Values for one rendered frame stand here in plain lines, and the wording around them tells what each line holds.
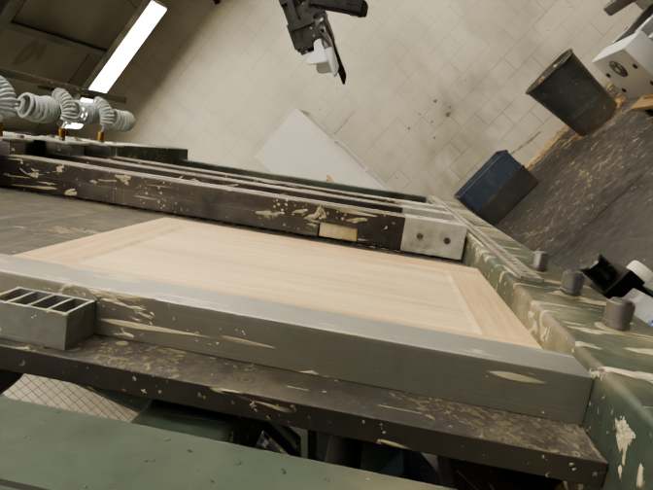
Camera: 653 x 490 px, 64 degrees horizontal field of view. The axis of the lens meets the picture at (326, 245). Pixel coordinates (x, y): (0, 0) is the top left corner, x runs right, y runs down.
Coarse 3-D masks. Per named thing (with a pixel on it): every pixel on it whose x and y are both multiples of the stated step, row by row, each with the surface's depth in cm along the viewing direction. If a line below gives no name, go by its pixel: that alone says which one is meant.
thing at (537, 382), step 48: (0, 288) 44; (48, 288) 44; (96, 288) 43; (144, 288) 45; (192, 288) 47; (144, 336) 43; (192, 336) 43; (240, 336) 42; (288, 336) 42; (336, 336) 41; (384, 336) 41; (432, 336) 43; (384, 384) 41; (432, 384) 41; (480, 384) 40; (528, 384) 40; (576, 384) 39
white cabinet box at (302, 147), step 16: (304, 112) 490; (288, 128) 460; (304, 128) 458; (320, 128) 514; (272, 144) 465; (288, 144) 463; (304, 144) 461; (320, 144) 459; (336, 144) 514; (272, 160) 468; (288, 160) 466; (304, 160) 464; (320, 160) 461; (336, 160) 459; (352, 160) 457; (304, 176) 466; (320, 176) 464; (336, 176) 462; (352, 176) 460; (368, 176) 458
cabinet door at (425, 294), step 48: (96, 240) 69; (144, 240) 74; (192, 240) 79; (240, 240) 85; (288, 240) 89; (240, 288) 58; (288, 288) 61; (336, 288) 64; (384, 288) 67; (432, 288) 71; (480, 288) 74; (480, 336) 52; (528, 336) 54
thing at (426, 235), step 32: (0, 96) 114; (0, 128) 116; (0, 160) 114; (32, 160) 113; (64, 192) 113; (96, 192) 113; (128, 192) 112; (160, 192) 111; (192, 192) 110; (224, 192) 109; (256, 192) 109; (256, 224) 109; (288, 224) 109; (320, 224) 110; (352, 224) 107; (384, 224) 106; (416, 224) 105; (448, 224) 104; (448, 256) 106
